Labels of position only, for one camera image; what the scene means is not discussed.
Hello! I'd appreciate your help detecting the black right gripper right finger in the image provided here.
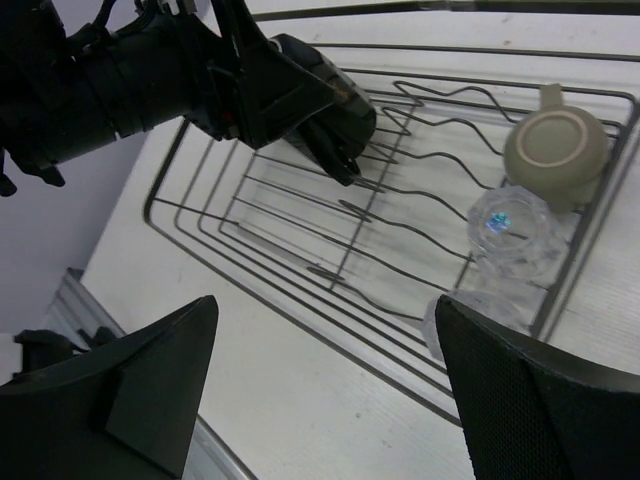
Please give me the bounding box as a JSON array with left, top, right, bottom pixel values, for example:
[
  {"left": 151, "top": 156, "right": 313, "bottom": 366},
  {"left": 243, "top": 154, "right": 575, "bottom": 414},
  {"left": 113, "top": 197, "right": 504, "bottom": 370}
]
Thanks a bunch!
[{"left": 436, "top": 296, "right": 639, "bottom": 479}]

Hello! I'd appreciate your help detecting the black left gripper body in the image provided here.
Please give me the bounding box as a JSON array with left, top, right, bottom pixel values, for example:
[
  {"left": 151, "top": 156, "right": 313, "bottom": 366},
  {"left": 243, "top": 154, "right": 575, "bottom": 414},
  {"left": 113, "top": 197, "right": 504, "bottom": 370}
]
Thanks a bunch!
[{"left": 64, "top": 1, "right": 260, "bottom": 150}]

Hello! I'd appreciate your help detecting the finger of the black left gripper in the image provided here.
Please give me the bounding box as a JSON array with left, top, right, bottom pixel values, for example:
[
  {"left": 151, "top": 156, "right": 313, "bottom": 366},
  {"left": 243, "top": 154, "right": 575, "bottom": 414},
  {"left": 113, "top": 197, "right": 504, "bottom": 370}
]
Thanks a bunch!
[{"left": 210, "top": 1, "right": 333, "bottom": 149}]

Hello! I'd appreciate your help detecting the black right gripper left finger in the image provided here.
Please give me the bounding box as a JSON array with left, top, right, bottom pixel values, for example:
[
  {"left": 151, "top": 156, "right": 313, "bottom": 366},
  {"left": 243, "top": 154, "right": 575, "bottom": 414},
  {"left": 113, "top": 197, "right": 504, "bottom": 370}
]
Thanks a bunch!
[{"left": 1, "top": 296, "right": 219, "bottom": 479}]

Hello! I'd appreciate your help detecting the black mug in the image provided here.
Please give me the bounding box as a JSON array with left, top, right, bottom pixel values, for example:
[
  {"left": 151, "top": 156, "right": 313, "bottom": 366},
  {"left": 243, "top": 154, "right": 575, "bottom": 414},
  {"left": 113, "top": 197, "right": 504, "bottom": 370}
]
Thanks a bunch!
[{"left": 271, "top": 34, "right": 377, "bottom": 186}]

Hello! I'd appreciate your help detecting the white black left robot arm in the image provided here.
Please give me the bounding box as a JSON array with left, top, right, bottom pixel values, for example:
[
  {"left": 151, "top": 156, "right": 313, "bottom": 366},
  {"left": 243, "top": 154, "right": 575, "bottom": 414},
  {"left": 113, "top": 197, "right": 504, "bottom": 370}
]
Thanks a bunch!
[{"left": 1, "top": 1, "right": 333, "bottom": 187}]

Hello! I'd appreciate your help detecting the clear glass lower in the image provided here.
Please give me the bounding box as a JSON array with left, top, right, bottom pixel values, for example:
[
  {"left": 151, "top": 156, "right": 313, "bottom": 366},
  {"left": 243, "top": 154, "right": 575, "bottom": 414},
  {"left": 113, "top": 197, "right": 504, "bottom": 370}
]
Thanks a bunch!
[{"left": 422, "top": 284, "right": 544, "bottom": 361}]

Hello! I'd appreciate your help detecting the clear glass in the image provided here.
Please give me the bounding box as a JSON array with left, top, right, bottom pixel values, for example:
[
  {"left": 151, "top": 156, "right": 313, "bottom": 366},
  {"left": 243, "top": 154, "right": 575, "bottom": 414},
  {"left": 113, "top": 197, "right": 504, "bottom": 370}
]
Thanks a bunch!
[
  {"left": 466, "top": 186, "right": 568, "bottom": 282},
  {"left": 422, "top": 284, "right": 544, "bottom": 361}
]

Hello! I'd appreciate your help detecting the clear glass upper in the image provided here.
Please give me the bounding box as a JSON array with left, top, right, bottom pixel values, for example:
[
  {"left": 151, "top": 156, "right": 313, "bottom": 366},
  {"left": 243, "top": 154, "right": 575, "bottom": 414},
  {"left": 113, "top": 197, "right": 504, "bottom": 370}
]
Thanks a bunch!
[{"left": 466, "top": 186, "right": 568, "bottom": 282}]

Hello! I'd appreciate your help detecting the grey beige small mug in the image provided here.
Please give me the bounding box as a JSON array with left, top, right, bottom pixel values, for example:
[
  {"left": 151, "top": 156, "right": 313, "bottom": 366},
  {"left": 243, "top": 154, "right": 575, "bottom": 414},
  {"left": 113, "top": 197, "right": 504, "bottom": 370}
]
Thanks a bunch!
[{"left": 502, "top": 84, "right": 609, "bottom": 214}]

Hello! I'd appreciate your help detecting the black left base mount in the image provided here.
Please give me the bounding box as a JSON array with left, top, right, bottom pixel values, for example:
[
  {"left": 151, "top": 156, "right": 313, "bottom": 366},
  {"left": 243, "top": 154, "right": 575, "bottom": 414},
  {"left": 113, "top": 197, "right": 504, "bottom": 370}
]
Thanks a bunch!
[{"left": 12, "top": 326, "right": 117, "bottom": 377}]

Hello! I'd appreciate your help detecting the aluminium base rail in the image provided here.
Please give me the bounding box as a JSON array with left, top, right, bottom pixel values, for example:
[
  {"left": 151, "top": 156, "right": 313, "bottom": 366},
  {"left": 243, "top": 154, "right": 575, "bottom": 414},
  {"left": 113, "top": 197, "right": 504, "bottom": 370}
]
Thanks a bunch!
[{"left": 44, "top": 269, "right": 255, "bottom": 480}]

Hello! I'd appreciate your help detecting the grey wire dish rack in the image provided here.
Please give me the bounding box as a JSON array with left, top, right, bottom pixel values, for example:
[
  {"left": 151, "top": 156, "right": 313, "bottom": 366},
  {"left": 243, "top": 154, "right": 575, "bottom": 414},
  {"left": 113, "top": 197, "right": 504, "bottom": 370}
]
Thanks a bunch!
[{"left": 142, "top": 42, "right": 640, "bottom": 426}]

